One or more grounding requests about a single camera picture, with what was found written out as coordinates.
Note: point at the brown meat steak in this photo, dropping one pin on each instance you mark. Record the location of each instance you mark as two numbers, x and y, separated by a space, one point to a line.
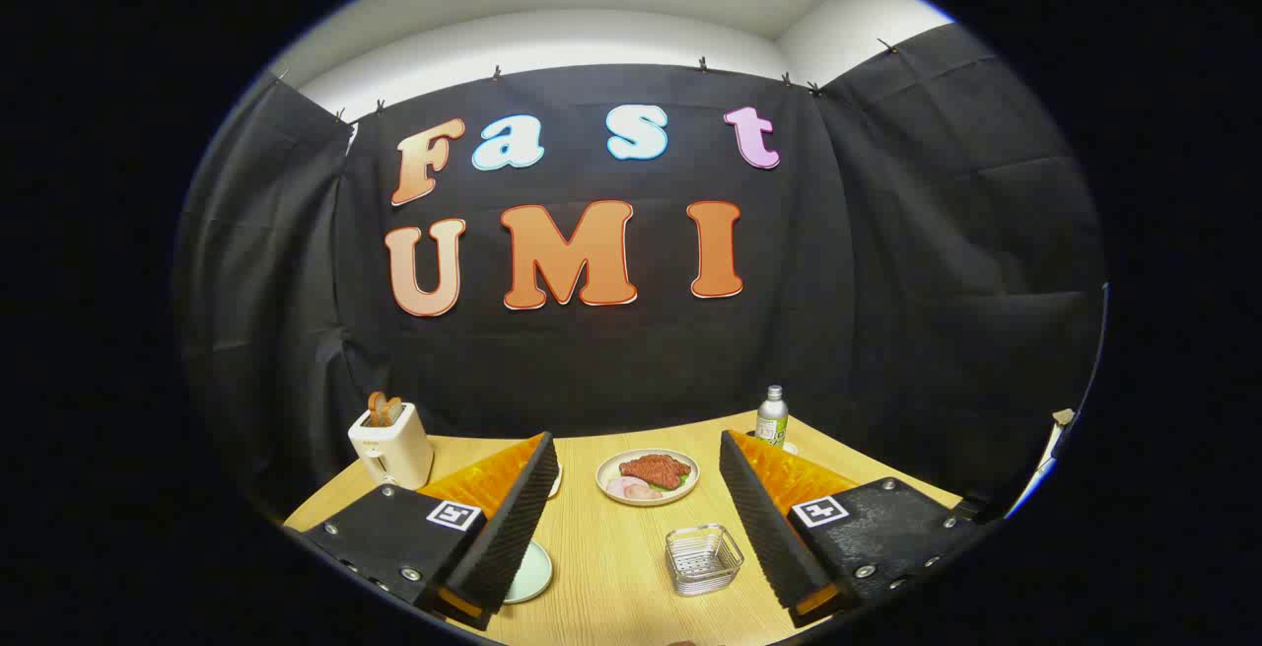
653 469

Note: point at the white oval food plate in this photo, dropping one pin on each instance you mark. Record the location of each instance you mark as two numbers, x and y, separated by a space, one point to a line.
611 468

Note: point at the white divided tray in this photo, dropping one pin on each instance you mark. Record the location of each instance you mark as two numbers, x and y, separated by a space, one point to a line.
556 480

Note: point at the pale pink ham slice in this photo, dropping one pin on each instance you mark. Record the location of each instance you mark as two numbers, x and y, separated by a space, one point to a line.
623 486

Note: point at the green label metal bottle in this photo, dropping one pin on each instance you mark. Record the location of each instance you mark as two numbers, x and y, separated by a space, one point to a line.
772 419

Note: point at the light blue round plate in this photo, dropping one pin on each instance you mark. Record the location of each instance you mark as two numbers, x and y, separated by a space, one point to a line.
532 575

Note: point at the white box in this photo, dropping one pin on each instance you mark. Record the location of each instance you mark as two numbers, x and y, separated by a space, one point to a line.
1043 464

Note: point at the white toaster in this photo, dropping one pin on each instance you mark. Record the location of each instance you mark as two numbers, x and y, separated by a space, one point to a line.
394 449

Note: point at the brown toast slice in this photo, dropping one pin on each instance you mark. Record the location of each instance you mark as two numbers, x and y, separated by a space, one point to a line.
383 409

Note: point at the red tomato slice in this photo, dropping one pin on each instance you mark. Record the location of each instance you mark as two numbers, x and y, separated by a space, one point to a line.
646 493

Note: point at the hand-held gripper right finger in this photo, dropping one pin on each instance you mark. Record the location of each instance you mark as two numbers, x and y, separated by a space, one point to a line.
754 518

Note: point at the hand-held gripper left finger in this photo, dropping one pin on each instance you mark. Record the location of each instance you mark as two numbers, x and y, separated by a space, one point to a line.
518 518

